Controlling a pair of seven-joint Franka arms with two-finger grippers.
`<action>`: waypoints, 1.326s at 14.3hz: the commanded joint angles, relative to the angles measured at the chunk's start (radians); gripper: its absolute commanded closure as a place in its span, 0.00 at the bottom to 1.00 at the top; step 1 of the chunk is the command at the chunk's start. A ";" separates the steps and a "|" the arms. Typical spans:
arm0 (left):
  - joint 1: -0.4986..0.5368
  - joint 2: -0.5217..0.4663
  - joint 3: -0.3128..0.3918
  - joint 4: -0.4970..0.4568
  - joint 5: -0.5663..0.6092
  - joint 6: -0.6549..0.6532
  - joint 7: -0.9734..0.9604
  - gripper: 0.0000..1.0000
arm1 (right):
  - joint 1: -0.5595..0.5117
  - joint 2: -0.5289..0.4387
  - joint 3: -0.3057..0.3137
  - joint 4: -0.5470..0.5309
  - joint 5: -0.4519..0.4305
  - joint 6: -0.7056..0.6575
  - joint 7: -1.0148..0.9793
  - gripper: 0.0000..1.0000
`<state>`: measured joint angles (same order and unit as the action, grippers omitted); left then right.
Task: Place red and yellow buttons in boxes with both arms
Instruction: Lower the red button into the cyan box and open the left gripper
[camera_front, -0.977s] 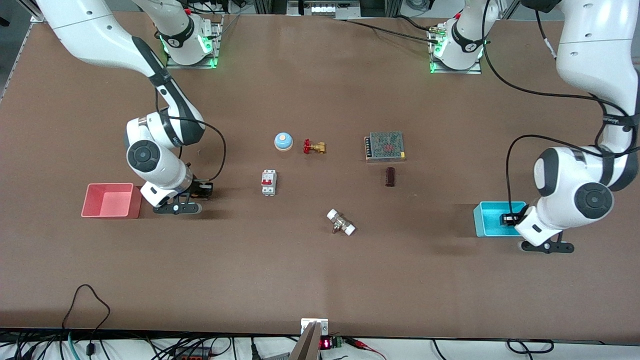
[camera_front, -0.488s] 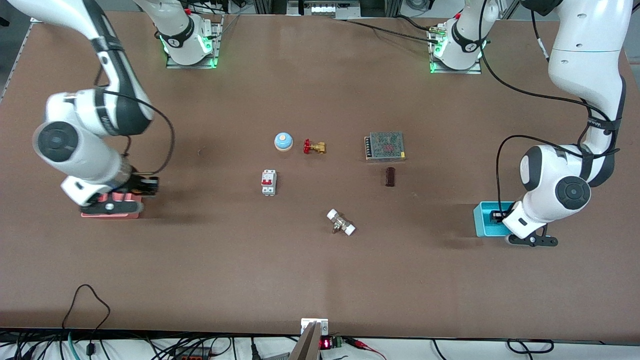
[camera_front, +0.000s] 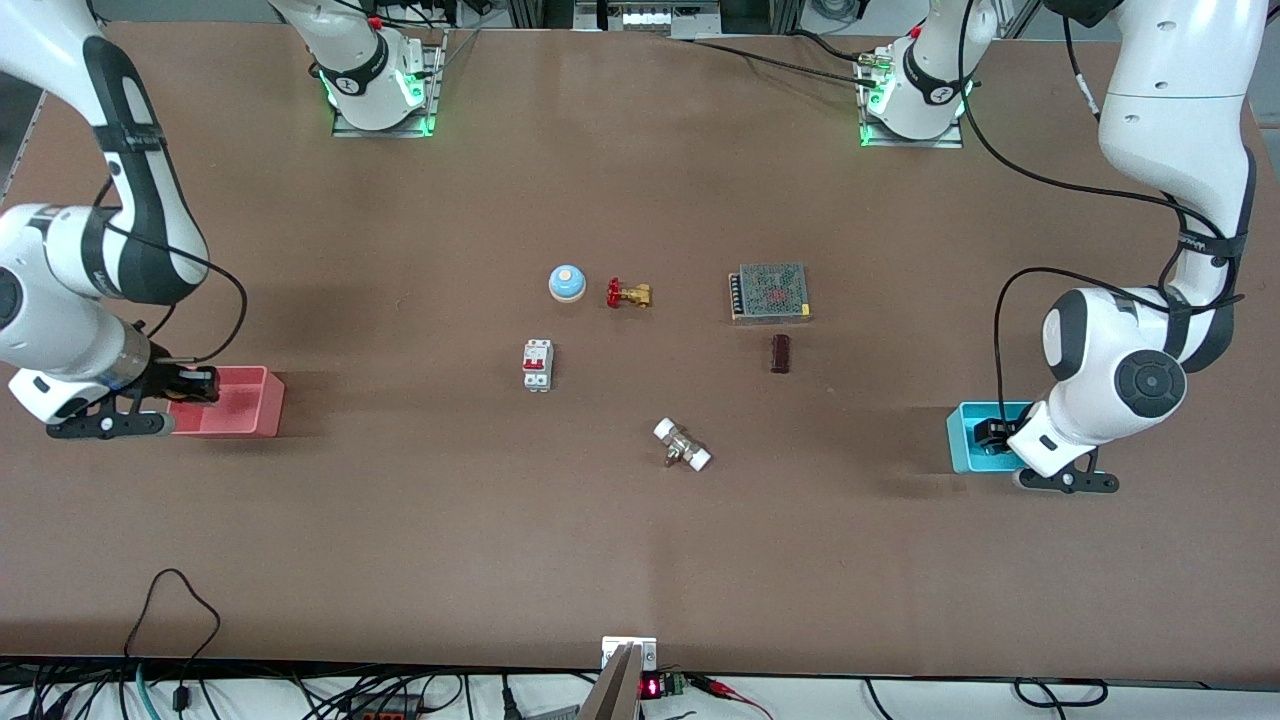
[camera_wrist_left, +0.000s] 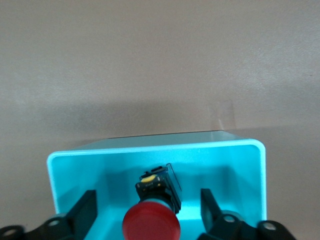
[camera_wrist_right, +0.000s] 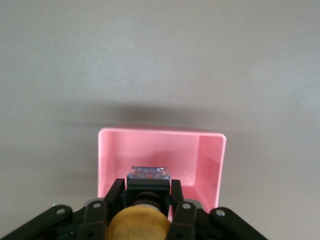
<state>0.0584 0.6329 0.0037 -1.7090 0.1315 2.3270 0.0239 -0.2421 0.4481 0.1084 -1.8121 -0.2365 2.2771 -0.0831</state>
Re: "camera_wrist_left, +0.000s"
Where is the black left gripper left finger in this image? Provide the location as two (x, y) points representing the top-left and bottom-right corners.
(0, 189), (97, 240)

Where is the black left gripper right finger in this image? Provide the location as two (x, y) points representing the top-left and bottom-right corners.
(197, 188), (298, 240)

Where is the red mushroom push button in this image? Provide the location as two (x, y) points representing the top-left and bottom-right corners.
(122, 162), (183, 240)

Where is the cyan plastic box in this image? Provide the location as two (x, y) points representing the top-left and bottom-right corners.
(46, 130), (266, 240)

